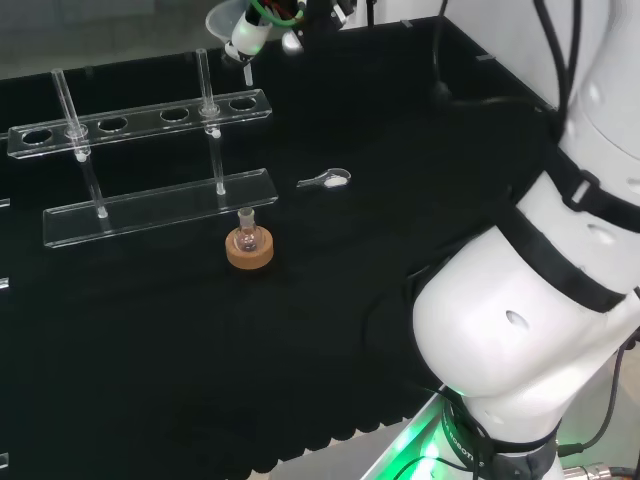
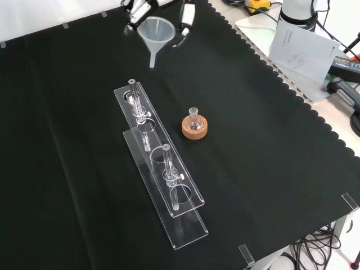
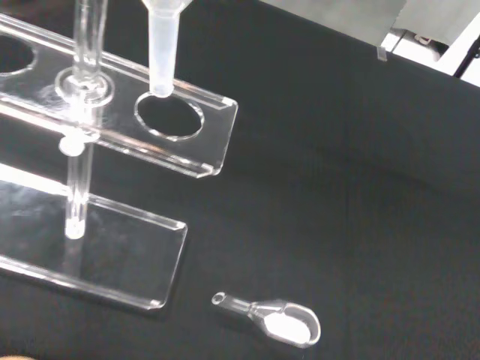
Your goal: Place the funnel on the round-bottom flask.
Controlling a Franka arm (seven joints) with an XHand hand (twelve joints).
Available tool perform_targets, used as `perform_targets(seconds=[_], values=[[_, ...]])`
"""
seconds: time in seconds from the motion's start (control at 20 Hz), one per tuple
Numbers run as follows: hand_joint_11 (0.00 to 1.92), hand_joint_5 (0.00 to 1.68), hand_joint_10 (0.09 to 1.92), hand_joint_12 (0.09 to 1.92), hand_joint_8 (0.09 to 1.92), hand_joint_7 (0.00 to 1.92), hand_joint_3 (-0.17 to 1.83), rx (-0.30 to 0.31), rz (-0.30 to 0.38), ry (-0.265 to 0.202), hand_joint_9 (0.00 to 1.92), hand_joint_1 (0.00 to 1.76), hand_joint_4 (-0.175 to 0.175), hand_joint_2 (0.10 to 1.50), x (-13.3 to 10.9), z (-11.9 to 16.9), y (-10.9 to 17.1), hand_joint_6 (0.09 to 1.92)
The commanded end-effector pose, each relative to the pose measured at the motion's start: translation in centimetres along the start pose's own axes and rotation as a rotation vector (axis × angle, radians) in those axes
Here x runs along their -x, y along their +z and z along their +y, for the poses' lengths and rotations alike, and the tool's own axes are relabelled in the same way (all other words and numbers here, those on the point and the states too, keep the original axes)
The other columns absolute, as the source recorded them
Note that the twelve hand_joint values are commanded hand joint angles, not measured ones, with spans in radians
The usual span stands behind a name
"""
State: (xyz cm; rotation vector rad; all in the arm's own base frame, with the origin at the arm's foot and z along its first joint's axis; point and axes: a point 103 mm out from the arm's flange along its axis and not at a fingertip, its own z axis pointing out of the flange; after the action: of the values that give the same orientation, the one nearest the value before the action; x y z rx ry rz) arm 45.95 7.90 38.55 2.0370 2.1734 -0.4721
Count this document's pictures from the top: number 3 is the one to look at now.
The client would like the clear acrylic funnel stand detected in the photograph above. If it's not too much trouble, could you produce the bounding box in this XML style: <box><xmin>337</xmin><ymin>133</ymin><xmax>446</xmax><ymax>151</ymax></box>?
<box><xmin>0</xmin><ymin>0</ymin><xmax>239</xmax><ymax>311</ymax></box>

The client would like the glass weighing funnel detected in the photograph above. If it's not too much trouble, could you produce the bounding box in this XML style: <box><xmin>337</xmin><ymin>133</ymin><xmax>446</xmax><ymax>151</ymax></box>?
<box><xmin>211</xmin><ymin>291</ymin><xmax>322</xmax><ymax>350</ymax></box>

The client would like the black bench cloth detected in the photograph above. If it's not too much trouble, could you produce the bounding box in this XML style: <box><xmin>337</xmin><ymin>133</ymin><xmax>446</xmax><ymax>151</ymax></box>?
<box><xmin>0</xmin><ymin>0</ymin><xmax>480</xmax><ymax>360</ymax></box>

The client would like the black cable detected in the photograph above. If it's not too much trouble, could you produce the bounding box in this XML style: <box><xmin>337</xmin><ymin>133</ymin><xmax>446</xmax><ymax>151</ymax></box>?
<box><xmin>454</xmin><ymin>35</ymin><xmax>480</xmax><ymax>79</ymax></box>

